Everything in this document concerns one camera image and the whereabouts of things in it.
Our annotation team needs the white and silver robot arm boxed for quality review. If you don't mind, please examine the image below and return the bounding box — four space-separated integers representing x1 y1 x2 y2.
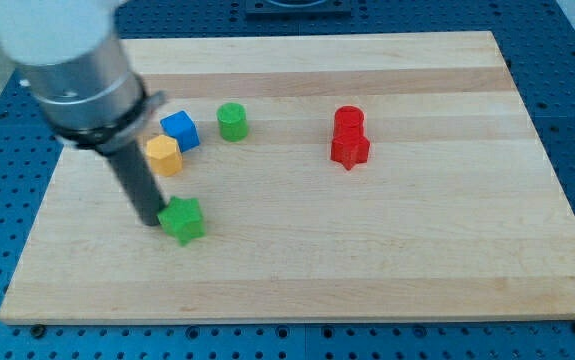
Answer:
0 0 164 154

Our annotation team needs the red star block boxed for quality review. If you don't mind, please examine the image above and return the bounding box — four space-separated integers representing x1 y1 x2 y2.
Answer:
330 134 371 170

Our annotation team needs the green star block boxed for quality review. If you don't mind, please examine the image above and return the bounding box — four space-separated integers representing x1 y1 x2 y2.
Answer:
157 196 206 246

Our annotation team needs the light wooden board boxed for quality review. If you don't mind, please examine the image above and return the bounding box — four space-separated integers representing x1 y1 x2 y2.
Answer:
0 31 575 325

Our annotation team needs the red cylinder block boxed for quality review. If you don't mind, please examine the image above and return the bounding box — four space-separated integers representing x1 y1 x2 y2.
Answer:
333 105 365 137

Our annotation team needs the green cylinder block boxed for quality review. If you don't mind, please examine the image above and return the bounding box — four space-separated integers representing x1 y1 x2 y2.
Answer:
216 102 249 142

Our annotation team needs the blue cube block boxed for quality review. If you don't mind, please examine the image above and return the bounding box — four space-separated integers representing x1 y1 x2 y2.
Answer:
160 111 200 152

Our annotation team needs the yellow hexagon block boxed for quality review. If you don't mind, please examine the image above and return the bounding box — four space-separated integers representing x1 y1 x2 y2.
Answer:
145 135 183 176

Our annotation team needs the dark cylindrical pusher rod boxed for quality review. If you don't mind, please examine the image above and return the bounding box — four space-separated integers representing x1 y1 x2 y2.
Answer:
105 142 166 226

